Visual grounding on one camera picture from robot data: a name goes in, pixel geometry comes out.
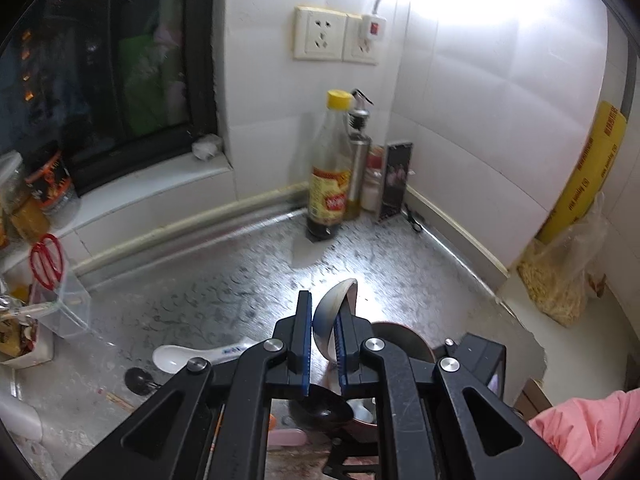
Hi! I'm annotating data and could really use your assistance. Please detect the jar with black label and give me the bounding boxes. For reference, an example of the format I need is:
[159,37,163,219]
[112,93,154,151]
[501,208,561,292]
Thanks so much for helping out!
[26,148,80,229]

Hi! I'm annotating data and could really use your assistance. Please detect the pink sleeve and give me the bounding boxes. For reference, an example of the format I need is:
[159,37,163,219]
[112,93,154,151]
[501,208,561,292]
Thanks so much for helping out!
[528,389,640,479]

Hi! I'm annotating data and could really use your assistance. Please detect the pink handled knife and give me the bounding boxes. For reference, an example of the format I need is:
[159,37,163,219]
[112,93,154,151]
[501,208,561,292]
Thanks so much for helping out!
[267,428,308,448]

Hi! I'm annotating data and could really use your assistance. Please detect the white wall socket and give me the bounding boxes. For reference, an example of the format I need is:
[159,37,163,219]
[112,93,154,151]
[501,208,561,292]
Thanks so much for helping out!
[293,6,347,62]

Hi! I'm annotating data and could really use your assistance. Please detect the wooden chopsticks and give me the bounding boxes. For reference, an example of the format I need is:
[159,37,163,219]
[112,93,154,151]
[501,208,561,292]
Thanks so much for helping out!
[98,388,136,413]

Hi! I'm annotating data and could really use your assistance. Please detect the jar with yellow contents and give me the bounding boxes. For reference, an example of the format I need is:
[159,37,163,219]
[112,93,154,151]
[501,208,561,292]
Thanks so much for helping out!
[0,151,50,244]

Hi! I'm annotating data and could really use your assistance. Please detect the steel oil dispenser bottle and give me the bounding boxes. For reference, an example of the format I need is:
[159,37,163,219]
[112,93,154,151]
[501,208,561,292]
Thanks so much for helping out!
[344,89,373,221]

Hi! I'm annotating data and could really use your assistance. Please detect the smartphone leaning on wall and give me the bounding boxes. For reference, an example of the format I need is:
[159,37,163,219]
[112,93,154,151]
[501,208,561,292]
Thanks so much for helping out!
[378,142,413,222]

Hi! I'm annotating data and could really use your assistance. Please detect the bag of dried noodles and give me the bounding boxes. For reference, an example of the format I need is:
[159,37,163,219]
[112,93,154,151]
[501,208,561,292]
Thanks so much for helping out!
[516,191,608,328]

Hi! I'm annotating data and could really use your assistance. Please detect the black plastic ladle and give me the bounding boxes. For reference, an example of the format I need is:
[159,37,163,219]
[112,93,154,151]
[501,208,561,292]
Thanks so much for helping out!
[298,384,354,430]

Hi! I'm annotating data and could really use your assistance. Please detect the red metal utensil canister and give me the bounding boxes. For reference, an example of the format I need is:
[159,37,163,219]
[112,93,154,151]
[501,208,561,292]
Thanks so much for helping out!
[290,320,437,443]

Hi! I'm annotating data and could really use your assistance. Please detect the small black measuring spoon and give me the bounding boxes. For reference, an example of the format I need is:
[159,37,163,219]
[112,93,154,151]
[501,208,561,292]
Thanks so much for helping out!
[124,367,160,396]

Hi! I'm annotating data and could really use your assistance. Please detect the white plastic pipe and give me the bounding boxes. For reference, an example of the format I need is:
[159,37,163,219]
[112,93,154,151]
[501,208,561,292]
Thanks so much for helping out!
[0,393,43,442]

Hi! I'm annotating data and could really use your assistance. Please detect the clear plastic container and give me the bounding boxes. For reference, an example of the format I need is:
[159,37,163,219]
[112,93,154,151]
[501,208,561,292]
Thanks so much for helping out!
[30,270,92,339]

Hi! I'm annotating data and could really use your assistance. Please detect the vinegar bottle yellow cap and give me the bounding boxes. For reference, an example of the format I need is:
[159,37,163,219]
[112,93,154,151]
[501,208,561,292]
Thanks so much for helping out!
[307,90,352,240]

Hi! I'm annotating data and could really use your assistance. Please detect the white ceramic soup spoon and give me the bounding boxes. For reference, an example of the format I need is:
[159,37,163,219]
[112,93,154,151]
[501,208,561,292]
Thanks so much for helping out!
[347,399,375,424]

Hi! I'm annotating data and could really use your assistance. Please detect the red handled scissors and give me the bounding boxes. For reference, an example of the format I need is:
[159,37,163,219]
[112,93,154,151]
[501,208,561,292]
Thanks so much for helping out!
[28,233,65,292]

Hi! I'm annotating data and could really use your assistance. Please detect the yellow cling film roll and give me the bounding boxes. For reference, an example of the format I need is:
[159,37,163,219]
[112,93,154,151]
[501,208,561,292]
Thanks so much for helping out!
[537,101,627,244]

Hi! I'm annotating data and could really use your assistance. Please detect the crumpled tissue on sill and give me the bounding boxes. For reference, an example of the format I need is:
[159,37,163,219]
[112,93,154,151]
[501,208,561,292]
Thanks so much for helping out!
[192,134,224,162]

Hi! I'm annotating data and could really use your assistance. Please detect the white tray with packets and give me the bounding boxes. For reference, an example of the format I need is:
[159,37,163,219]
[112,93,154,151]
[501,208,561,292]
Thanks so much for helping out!
[1,309,54,370]

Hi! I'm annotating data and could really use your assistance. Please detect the white MAX plastic spoon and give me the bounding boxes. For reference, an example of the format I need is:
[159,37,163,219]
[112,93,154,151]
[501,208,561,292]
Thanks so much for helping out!
[152,337,255,375]

